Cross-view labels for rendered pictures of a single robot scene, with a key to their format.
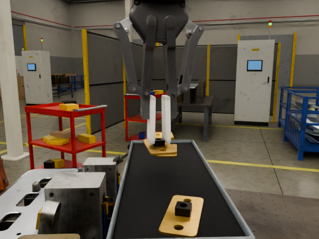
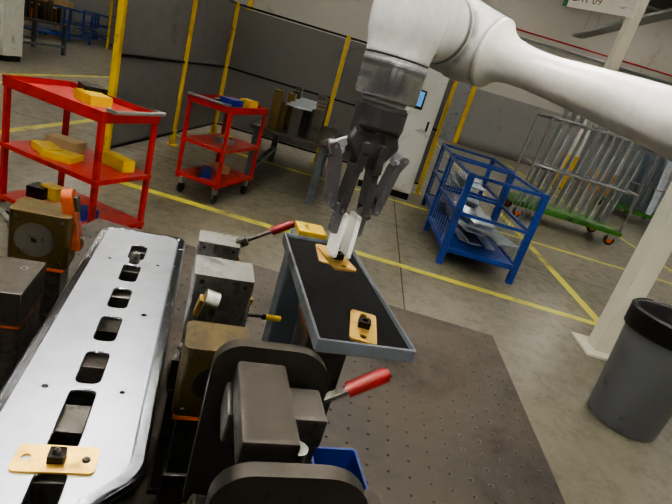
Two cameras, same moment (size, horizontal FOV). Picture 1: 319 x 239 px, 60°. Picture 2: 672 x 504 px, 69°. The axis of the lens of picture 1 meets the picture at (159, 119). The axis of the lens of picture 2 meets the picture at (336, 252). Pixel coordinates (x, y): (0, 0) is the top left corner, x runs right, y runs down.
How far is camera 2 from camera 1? 38 cm
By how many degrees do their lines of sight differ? 18
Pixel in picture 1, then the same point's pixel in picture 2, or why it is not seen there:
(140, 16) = (357, 141)
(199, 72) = (321, 80)
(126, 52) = (336, 171)
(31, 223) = (151, 304)
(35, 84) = not seen: outside the picture
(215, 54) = (356, 57)
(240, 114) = not seen: hidden behind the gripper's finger
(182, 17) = (393, 148)
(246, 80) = not seen: hidden behind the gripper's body
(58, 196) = (208, 284)
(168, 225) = (355, 333)
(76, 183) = (227, 273)
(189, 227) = (371, 337)
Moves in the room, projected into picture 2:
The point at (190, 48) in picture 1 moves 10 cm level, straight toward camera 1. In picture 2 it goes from (392, 177) to (405, 195)
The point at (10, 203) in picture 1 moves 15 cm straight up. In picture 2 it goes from (110, 275) to (119, 201)
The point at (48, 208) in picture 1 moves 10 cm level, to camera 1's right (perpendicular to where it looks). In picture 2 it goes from (212, 297) to (275, 307)
